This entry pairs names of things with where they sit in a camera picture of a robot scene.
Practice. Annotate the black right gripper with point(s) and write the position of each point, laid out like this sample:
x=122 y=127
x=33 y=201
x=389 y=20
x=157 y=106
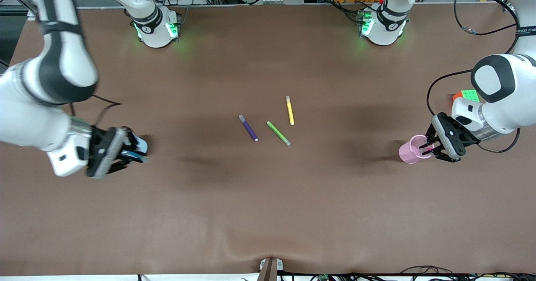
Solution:
x=97 y=142

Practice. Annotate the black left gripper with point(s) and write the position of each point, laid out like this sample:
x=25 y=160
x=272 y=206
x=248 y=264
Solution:
x=462 y=138

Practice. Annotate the pink marker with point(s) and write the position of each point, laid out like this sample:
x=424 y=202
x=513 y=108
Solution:
x=430 y=148

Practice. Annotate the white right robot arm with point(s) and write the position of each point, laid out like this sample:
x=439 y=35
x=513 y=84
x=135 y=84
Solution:
x=25 y=122

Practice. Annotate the pink mesh cup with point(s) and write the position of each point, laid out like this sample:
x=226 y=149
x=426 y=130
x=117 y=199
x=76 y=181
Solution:
x=408 y=153

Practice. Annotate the colourful puzzle cube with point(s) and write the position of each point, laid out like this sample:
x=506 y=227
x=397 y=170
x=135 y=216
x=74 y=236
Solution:
x=468 y=94

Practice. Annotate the purple marker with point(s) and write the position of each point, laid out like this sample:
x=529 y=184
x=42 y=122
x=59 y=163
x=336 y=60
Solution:
x=248 y=128

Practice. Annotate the yellow marker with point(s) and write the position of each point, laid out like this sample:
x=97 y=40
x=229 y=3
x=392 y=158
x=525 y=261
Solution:
x=289 y=111

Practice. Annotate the green marker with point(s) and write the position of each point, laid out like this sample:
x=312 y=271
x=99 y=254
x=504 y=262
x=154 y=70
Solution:
x=278 y=133

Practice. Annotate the brown table cover cloth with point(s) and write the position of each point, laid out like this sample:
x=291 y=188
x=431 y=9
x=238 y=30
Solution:
x=268 y=210

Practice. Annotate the green terminal connector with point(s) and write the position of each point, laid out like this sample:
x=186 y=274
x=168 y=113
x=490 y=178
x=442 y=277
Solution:
x=323 y=277

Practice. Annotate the brown camera mount post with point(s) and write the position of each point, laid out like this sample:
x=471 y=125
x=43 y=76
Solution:
x=269 y=270

